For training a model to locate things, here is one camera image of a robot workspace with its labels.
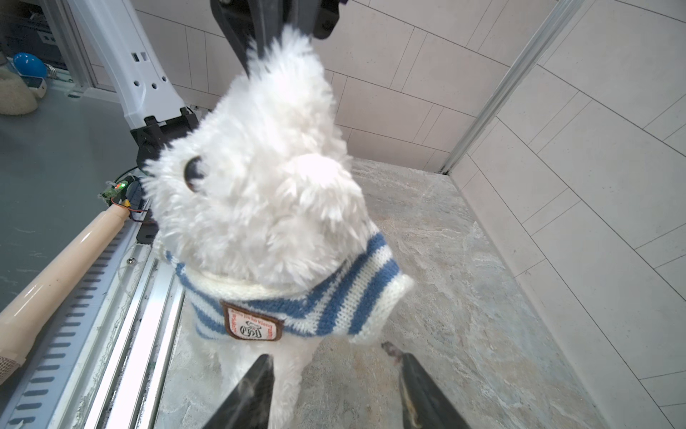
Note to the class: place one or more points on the left circuit board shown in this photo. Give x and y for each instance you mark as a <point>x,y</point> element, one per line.
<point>126,192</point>

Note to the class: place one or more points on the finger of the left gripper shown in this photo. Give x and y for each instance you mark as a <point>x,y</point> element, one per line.
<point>316,18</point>
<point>243,24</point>

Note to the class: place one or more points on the beige cylindrical handle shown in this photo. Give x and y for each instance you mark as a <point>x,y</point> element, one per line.
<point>26,315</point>

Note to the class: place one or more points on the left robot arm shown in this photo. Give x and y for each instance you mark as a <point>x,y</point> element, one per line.
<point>152,108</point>

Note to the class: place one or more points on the blue round object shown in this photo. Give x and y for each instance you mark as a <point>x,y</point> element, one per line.
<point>29,65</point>

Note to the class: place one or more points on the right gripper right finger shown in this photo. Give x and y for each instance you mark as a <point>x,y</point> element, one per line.
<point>424,405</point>

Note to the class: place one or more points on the blue white striped sweater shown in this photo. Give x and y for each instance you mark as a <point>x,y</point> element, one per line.
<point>354,302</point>

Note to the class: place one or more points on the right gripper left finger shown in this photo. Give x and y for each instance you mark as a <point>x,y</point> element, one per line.
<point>249,403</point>

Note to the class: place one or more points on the aluminium mounting rail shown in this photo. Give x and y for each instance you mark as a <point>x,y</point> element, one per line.
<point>103,359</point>

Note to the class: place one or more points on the white teddy bear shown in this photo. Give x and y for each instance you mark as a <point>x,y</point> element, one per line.
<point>262,192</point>

